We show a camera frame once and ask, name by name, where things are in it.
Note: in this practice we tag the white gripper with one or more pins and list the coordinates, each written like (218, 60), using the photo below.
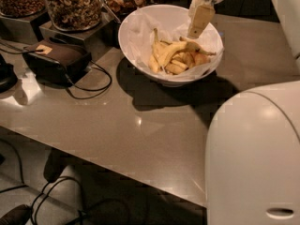
(199, 16)

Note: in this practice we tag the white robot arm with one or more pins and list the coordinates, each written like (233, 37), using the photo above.
(252, 158)

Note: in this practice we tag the white ceramic bowl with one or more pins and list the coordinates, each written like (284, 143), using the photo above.
(140, 64)

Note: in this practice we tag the yellow banana lower pile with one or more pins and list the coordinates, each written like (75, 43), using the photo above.
(176, 67)

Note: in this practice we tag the yellow banana left upright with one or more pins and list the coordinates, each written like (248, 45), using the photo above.
(156, 48)

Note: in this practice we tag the white paper bowl liner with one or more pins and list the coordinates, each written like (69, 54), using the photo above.
(168, 19)

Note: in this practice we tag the grey metal jar stand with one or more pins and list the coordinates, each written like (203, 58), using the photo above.
(34, 28)

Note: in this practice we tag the glass jar of mixed nuts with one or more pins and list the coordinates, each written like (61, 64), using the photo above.
(74, 15)

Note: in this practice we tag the dark brown box device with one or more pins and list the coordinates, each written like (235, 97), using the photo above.
(56, 62)

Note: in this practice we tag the glass jar of brown nuts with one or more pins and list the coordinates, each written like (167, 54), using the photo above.
(20, 8)

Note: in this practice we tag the black round object left edge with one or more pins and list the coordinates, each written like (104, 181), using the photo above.
(8, 77)

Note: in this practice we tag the metal scoop handle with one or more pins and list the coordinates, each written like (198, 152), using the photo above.
(115, 18)

